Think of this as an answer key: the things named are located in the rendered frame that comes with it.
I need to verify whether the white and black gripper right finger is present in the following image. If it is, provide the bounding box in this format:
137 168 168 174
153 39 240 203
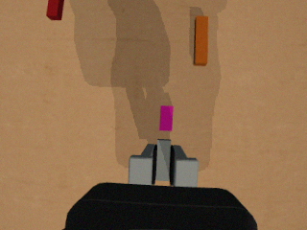
169 145 199 187

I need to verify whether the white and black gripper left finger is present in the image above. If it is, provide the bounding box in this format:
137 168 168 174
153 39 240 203
129 144 157 185

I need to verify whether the small magenta block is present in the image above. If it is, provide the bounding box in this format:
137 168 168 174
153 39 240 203
159 105 173 131

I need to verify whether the dark red rod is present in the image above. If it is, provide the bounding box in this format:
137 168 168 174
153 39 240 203
46 0 64 20

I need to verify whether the orange rod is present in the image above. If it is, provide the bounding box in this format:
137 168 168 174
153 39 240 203
194 16 208 66

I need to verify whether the grey rod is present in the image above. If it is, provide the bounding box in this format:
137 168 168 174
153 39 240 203
155 139 171 181

